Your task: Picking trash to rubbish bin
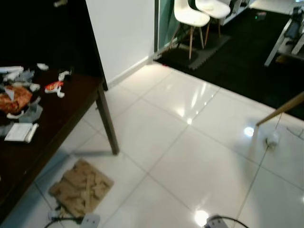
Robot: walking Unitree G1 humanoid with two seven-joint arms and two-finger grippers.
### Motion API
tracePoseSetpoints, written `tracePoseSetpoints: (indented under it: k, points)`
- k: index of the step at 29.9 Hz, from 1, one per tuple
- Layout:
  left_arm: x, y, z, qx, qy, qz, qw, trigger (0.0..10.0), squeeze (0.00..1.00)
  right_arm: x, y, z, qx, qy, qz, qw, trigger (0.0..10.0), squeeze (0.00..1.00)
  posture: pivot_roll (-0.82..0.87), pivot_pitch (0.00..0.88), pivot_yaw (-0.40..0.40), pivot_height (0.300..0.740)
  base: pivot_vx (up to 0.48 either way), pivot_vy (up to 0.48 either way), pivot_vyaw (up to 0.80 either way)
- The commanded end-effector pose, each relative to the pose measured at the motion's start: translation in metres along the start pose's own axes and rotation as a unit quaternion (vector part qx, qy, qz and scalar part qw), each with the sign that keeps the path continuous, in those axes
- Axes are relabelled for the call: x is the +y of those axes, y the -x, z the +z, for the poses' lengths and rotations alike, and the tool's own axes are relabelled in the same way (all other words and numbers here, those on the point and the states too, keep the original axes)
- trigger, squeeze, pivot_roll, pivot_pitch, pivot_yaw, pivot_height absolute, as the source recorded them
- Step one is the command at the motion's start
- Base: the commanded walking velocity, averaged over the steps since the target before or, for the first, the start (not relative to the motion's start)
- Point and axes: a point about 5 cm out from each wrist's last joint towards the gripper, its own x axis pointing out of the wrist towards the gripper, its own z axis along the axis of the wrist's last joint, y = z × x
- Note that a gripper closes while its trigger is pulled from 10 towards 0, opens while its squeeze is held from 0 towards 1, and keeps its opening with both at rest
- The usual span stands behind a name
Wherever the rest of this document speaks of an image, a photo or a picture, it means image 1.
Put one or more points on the white carton box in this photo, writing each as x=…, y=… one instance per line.
x=19, y=132

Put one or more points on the wooden stick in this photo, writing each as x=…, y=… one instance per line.
x=280, y=110

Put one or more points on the small white plug adapter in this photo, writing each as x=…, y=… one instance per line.
x=272, y=139

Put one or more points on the black carpet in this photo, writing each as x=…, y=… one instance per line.
x=247, y=76

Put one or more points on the grey metal rack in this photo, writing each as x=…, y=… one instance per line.
x=285, y=35

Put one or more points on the grey foam floor mat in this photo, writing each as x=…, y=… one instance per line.
x=204, y=54

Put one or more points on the white shelf unit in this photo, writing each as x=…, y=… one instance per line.
x=236, y=9

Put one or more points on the white chair wooden legs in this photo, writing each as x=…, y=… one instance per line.
x=190, y=16
x=213, y=7

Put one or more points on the dark wooden table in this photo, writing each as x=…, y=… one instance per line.
x=71, y=114

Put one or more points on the brown moulded pulp tray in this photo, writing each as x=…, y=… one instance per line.
x=80, y=187

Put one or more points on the white crumpled wrapper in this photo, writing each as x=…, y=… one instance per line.
x=63, y=74

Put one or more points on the red snack wrapper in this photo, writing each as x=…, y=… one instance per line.
x=53, y=86

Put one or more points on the white crumpled tissue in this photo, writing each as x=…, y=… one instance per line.
x=42, y=66

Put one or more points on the grey moulded packaging piece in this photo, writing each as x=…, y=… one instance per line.
x=33, y=113

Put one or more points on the grey crumpled packaging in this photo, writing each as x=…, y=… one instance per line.
x=21, y=77

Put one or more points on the orange crumpled bag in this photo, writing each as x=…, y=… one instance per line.
x=14, y=100

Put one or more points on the white flat packet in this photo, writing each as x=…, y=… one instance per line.
x=10, y=70

